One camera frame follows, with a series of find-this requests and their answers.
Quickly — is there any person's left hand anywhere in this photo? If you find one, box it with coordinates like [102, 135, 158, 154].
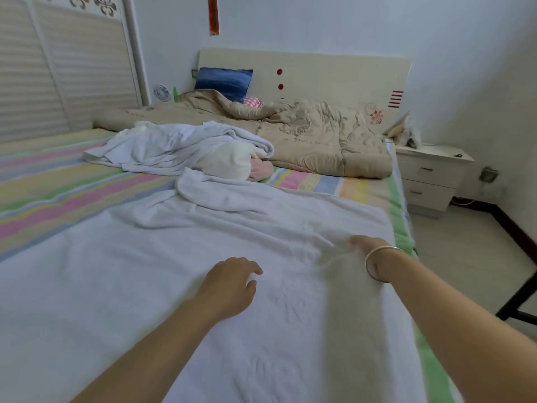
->
[195, 256, 263, 322]

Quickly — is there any person's right hand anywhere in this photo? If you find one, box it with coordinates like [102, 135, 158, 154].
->
[350, 235, 395, 282]

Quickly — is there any white towel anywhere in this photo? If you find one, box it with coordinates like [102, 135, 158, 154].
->
[84, 120, 275, 177]
[0, 169, 429, 403]

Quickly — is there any pink fleece blanket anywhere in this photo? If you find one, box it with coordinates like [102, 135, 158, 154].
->
[249, 157, 275, 182]

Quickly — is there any cream fleece blanket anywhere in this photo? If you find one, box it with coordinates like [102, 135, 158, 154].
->
[191, 142, 255, 181]

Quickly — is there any person's right forearm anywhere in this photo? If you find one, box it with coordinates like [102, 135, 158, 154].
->
[378, 251, 537, 403]

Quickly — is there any person's left forearm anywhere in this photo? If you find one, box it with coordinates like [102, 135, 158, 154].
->
[71, 298, 228, 403]

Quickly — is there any white nightstand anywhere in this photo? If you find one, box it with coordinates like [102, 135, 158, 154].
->
[394, 144, 475, 219]

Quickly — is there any beige quilt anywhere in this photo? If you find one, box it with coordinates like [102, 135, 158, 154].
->
[92, 88, 394, 179]

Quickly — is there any cream plush toy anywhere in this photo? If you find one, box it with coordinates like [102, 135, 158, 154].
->
[386, 113, 423, 149]

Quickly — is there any dark brown baseboard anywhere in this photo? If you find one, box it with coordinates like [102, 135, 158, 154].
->
[453, 197, 537, 265]

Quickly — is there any black clothes rack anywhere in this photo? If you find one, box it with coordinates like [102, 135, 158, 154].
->
[495, 273, 537, 326]

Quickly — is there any white headboard with red dots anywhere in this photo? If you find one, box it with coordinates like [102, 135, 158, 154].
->
[197, 48, 412, 135]

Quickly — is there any striped pastel bed sheet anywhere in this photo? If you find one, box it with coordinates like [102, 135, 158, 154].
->
[0, 128, 463, 403]

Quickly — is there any blue pillow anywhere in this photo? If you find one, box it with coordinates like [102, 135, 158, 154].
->
[194, 67, 255, 103]

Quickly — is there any silver bracelet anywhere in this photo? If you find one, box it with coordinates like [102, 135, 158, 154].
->
[364, 245, 406, 284]

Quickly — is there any red wall hanging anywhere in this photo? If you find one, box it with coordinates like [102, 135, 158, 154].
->
[208, 0, 221, 36]

